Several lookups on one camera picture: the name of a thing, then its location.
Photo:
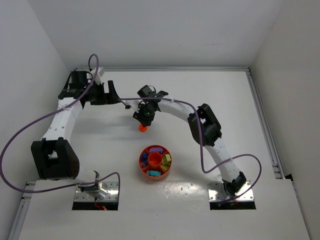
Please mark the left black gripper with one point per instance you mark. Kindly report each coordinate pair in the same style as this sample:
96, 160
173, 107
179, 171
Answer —
105, 93

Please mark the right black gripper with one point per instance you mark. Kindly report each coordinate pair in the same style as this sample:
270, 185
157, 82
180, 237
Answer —
144, 118

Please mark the purple rounded lego brick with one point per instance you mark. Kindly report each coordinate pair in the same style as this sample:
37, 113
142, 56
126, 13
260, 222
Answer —
156, 150

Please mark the blue rounded lego brick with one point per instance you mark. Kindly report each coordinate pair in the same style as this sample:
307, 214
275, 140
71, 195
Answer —
144, 157

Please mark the orange round divided container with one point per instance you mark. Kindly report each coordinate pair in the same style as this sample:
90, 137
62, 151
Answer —
154, 157

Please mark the yellow-green lego brick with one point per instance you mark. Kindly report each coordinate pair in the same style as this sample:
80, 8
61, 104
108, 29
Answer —
166, 158
166, 166

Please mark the teal 2x4 lego brick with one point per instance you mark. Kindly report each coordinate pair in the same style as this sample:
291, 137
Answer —
149, 172

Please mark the small teal lego brick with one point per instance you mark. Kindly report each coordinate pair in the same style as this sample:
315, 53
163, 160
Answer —
156, 173

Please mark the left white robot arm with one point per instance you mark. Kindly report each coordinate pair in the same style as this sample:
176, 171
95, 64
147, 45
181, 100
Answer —
53, 155

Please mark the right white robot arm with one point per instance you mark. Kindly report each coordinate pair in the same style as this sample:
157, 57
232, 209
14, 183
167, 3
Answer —
205, 130

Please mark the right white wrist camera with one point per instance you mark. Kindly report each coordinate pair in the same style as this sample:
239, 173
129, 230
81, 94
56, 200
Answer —
133, 104

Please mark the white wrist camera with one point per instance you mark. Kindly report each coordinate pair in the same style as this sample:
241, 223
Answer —
133, 104
98, 78

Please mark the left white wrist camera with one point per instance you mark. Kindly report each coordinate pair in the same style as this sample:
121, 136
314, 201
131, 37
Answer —
98, 78

